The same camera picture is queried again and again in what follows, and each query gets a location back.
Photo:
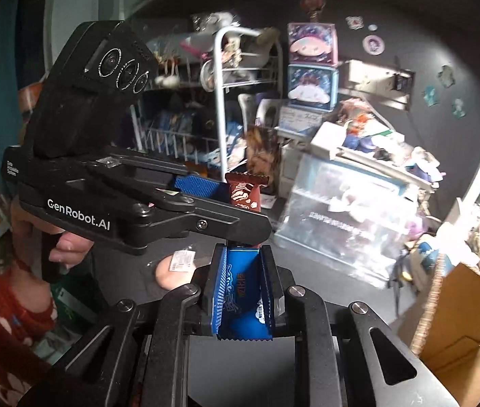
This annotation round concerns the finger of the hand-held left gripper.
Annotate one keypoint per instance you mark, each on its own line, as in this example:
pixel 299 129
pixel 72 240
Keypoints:
pixel 201 188
pixel 214 224

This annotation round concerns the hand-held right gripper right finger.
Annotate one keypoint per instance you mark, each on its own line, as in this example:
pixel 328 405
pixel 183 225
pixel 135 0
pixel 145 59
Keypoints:
pixel 270 296

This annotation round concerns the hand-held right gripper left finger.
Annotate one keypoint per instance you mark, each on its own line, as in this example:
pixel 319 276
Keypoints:
pixel 217 292

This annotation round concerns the blue snack packet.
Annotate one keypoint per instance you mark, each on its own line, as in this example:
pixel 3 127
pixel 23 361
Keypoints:
pixel 244 301

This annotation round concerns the brown snack bar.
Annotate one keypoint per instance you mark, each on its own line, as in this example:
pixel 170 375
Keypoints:
pixel 244 193

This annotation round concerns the person's left hand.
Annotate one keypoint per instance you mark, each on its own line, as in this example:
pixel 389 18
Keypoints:
pixel 70 248

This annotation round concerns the peach powder puff packet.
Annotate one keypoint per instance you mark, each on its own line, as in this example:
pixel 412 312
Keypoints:
pixel 170 273

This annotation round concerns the orange illustrated art card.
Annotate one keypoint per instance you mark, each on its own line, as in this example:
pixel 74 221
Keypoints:
pixel 263 157

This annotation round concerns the blue illustrated book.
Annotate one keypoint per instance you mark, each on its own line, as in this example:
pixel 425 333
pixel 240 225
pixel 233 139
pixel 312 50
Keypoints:
pixel 174 122

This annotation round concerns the clear zip bag with bow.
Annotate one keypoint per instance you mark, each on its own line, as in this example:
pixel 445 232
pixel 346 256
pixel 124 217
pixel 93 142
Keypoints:
pixel 341 229

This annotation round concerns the white labelled medicine box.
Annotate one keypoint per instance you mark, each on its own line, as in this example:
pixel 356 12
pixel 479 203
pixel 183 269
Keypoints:
pixel 300 119

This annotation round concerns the small plain white box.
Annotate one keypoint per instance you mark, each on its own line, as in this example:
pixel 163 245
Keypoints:
pixel 328 140

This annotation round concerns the blue character storage box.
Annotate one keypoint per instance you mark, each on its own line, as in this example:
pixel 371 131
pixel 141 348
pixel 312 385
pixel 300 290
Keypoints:
pixel 312 87

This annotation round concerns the white blue pouch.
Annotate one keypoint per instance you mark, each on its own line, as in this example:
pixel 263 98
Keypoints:
pixel 430 258

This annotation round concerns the cartoon figure acrylic stand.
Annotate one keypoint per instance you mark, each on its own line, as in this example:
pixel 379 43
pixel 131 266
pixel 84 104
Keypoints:
pixel 356 114

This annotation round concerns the pink character storage box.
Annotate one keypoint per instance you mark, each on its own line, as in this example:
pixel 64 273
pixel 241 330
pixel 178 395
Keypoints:
pixel 312 44

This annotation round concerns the brown cardboard box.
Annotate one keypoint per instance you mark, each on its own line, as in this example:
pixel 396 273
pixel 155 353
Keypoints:
pixel 456 318

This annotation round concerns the red bobble head figure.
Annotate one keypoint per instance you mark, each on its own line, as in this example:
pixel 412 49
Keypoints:
pixel 312 2

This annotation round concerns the white wall socket panel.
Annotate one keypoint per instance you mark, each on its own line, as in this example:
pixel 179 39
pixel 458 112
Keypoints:
pixel 371 82

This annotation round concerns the round portrait wall sticker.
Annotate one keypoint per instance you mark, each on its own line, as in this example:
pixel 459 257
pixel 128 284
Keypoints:
pixel 374 45

